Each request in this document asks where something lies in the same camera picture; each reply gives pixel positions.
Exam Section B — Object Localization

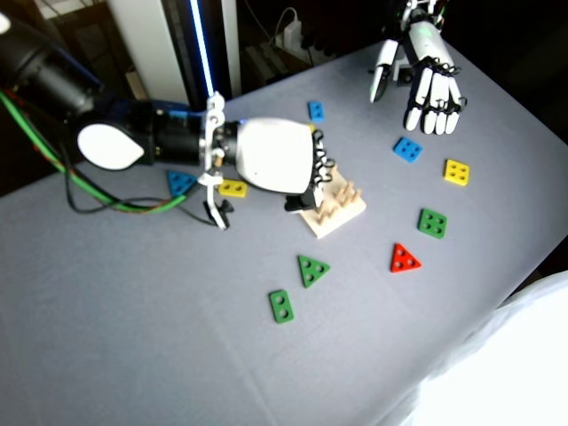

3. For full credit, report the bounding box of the white robot body column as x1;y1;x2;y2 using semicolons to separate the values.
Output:
107;0;243;107

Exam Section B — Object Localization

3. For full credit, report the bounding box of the green two-hole rectangle block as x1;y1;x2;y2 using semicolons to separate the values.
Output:
267;288;296;325

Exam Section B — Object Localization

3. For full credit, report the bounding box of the grey table cloth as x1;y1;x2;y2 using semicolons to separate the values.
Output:
0;37;568;426

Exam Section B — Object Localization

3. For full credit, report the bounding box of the wooden peg board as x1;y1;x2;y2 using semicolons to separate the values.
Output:
297;162;368;241

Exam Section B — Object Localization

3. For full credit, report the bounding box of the green three-hole triangle block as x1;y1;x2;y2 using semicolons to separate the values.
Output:
296;254;333;290

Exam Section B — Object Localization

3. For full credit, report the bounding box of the yellow four-hole square block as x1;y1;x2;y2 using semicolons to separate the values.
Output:
443;158;472;187

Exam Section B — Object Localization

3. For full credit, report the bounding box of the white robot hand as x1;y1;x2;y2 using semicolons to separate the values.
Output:
234;116;337;215
368;17;469;136

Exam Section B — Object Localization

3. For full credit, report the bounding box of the green four-hole square block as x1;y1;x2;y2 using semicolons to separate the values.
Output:
416;207;449;241

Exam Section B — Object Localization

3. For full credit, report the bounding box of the green cable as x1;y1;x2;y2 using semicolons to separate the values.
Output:
0;90;188;216

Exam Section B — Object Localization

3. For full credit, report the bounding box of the red three-hole triangle block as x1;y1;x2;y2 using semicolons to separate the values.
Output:
389;242;423;274

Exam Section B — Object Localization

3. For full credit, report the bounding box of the blue four-hole square block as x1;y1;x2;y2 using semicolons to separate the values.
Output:
392;136;425;164

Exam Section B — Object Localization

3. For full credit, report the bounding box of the blue three-hole triangle block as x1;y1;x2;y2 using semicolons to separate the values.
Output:
165;169;199;197

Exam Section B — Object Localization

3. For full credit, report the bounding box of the black cable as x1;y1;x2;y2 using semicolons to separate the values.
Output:
60;144;223;228

